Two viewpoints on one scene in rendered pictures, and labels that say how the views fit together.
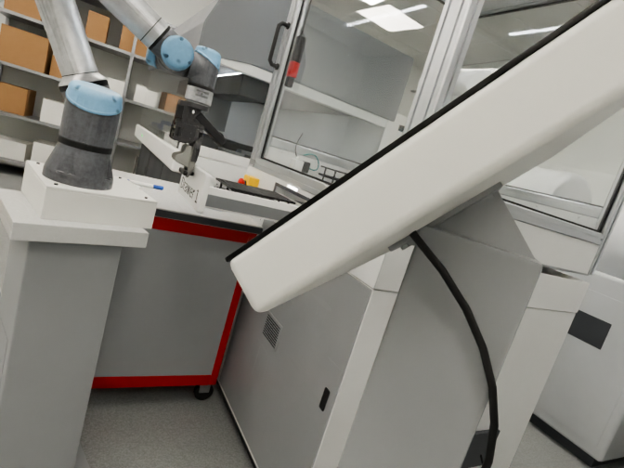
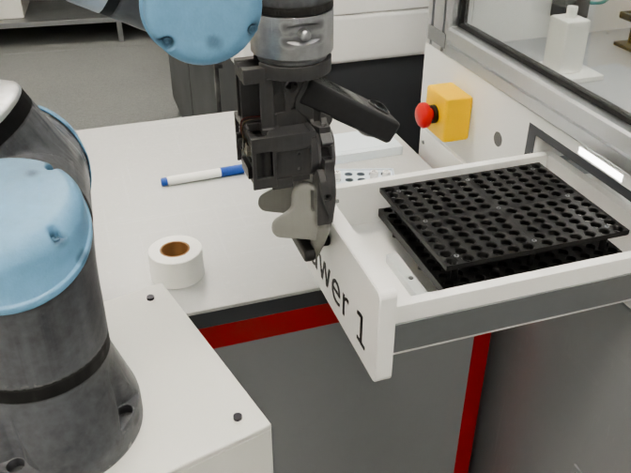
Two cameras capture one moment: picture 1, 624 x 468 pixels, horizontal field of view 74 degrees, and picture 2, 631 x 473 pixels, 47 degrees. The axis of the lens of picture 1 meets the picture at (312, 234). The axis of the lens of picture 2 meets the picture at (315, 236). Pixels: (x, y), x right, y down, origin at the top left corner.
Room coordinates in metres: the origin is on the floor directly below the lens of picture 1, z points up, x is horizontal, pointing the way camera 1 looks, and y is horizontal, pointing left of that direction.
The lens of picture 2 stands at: (0.60, 0.26, 1.32)
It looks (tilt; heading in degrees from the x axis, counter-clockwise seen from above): 32 degrees down; 13
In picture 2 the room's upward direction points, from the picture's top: straight up
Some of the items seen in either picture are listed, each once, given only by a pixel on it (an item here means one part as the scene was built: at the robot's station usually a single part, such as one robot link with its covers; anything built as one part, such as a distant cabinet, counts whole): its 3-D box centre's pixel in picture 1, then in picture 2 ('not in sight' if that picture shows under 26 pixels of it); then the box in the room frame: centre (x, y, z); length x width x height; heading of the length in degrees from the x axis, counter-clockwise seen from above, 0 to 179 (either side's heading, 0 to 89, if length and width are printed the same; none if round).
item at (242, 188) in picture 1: (253, 199); (495, 231); (1.35, 0.22, 0.87); 0.22 x 0.18 x 0.06; 122
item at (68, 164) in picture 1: (82, 161); (44, 383); (0.98, 0.59, 0.89); 0.15 x 0.15 x 0.10
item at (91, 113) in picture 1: (92, 113); (16, 265); (0.99, 0.59, 1.00); 0.13 x 0.12 x 0.14; 30
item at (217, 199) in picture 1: (254, 201); (500, 234); (1.35, 0.21, 0.86); 0.40 x 0.26 x 0.06; 122
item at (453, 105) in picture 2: (249, 185); (445, 112); (1.68, 0.30, 0.88); 0.07 x 0.05 x 0.07; 32
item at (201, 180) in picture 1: (193, 184); (333, 258); (1.24, 0.39, 0.87); 0.29 x 0.02 x 0.11; 32
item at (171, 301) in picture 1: (149, 281); (269, 356); (1.60, 0.59, 0.38); 0.62 x 0.58 x 0.76; 32
